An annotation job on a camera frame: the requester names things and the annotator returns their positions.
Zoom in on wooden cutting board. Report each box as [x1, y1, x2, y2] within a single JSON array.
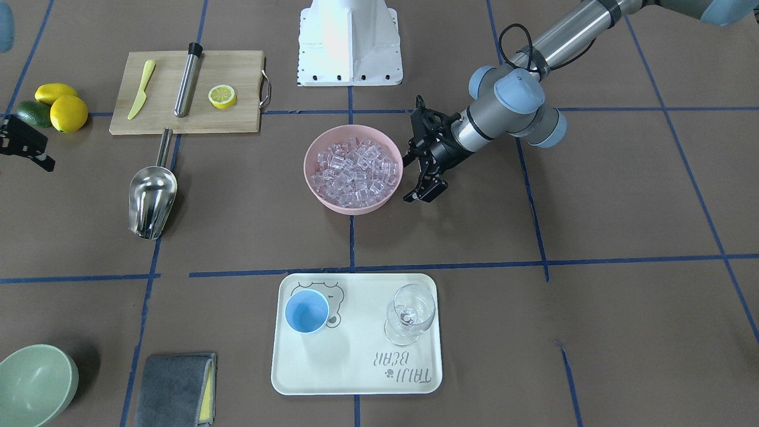
[[109, 50, 265, 136]]

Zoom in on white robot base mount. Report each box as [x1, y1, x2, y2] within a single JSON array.
[[296, 1, 404, 87]]

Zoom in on steel muddler black tip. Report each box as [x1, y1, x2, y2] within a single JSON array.
[[173, 42, 203, 118]]

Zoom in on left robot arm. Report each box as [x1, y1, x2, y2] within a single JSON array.
[[403, 1, 650, 202]]

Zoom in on wine glass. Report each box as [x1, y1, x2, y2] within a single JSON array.
[[383, 283, 437, 346]]

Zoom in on blue cup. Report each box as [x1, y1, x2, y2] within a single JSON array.
[[285, 289, 330, 333]]

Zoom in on yellow plastic knife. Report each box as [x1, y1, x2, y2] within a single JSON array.
[[127, 59, 155, 120]]

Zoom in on cream bear tray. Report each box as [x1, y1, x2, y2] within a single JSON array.
[[270, 273, 444, 396]]

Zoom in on lemon half slice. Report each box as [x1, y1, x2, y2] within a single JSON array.
[[207, 84, 238, 109]]

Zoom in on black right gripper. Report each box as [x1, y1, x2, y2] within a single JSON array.
[[1, 114, 55, 172]]

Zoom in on whole yellow lemon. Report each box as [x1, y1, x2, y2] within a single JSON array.
[[50, 95, 89, 133]]

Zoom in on pink bowl of ice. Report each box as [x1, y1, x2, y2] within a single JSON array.
[[303, 125, 403, 215]]

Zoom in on green lime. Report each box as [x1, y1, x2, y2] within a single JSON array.
[[15, 101, 52, 129]]

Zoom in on steel ice scoop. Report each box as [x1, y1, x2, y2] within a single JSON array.
[[127, 129, 178, 240]]

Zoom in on green bowl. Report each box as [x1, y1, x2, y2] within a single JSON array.
[[1, 344, 79, 426]]

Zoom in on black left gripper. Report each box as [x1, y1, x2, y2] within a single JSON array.
[[402, 95, 473, 203]]

